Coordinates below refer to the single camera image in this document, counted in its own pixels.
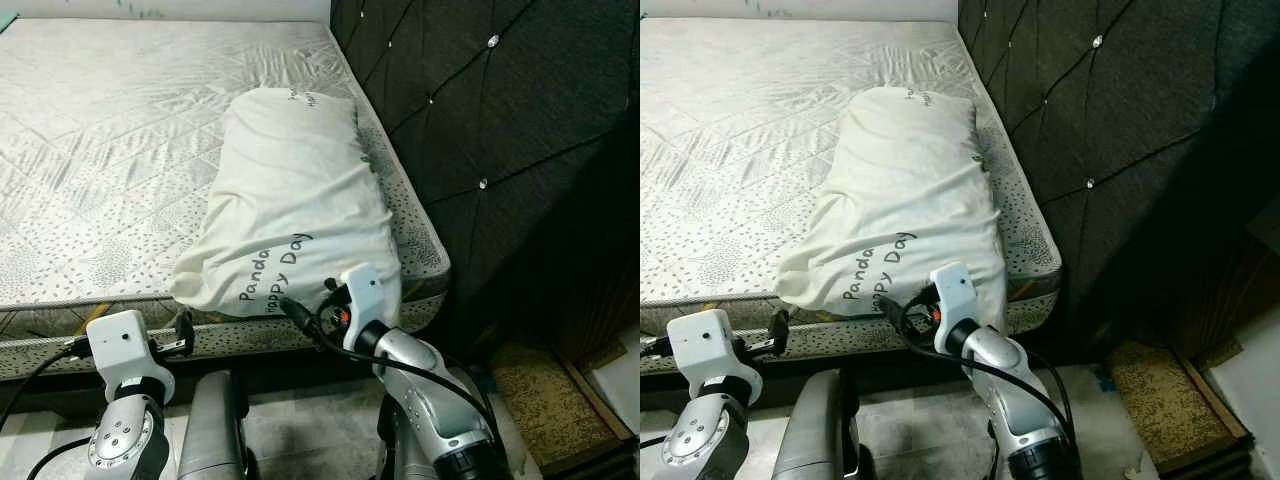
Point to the grey left robot leg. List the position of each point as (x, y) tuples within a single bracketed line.
[(815, 430), (212, 430)]

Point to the black tufted headboard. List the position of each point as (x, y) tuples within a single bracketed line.
[(1130, 120), (500, 120)]

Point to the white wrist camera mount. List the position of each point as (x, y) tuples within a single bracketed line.
[(120, 345), (365, 295), (955, 295), (705, 345)]

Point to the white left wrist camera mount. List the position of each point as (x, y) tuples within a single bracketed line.
[(705, 345), (120, 345)]

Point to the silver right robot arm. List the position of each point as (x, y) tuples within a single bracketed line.
[(430, 400), (1020, 400)]

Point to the white printed pillow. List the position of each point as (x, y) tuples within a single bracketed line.
[(900, 200), (290, 200)]

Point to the brown woven floor mat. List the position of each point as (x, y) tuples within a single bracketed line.
[(545, 400), (1170, 400)]

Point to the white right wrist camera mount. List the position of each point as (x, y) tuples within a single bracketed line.
[(365, 295), (955, 295)]

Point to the quilted white mattress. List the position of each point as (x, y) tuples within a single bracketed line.
[(120, 150), (740, 150)]

